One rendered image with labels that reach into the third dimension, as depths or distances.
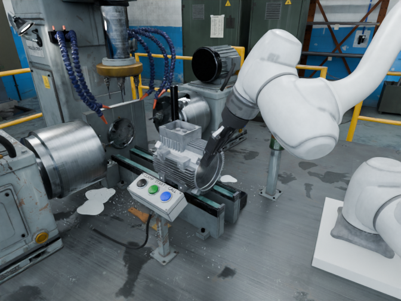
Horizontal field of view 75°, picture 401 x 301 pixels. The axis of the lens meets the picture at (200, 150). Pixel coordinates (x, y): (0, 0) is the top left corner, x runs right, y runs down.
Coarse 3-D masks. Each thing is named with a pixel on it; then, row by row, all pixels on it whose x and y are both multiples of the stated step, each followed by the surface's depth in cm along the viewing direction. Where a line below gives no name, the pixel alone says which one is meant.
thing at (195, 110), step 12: (168, 96) 126; (180, 96) 128; (192, 96) 131; (156, 108) 133; (168, 108) 127; (180, 108) 123; (192, 108) 127; (204, 108) 132; (156, 120) 137; (168, 120) 125; (180, 120) 125; (192, 120) 126; (204, 120) 133
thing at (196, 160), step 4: (156, 144) 97; (160, 144) 96; (160, 148) 96; (196, 156) 86; (192, 160) 86; (196, 160) 86; (196, 164) 86; (220, 176) 101; (192, 192) 92; (196, 192) 91
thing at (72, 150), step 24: (72, 120) 98; (24, 144) 87; (48, 144) 83; (72, 144) 87; (96, 144) 92; (48, 168) 82; (72, 168) 86; (96, 168) 93; (48, 192) 88; (72, 192) 92
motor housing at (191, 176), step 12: (192, 144) 92; (204, 144) 91; (156, 156) 97; (168, 156) 92; (180, 156) 92; (192, 156) 89; (216, 156) 99; (156, 168) 100; (168, 168) 94; (192, 168) 87; (204, 168) 103; (216, 168) 101; (192, 180) 87; (204, 180) 100; (216, 180) 99; (204, 192) 95
